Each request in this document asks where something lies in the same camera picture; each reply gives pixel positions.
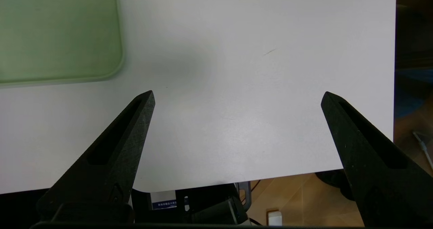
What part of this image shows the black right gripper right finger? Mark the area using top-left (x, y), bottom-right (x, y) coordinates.
top-left (321, 91), bottom-right (433, 229)

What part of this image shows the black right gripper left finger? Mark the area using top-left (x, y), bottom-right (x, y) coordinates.
top-left (37, 90), bottom-right (156, 223)

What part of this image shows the light green plastic tray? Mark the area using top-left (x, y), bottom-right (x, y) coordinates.
top-left (0, 0), bottom-right (124, 87)

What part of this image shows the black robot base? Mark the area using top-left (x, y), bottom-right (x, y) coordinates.
top-left (0, 182), bottom-right (252, 226)

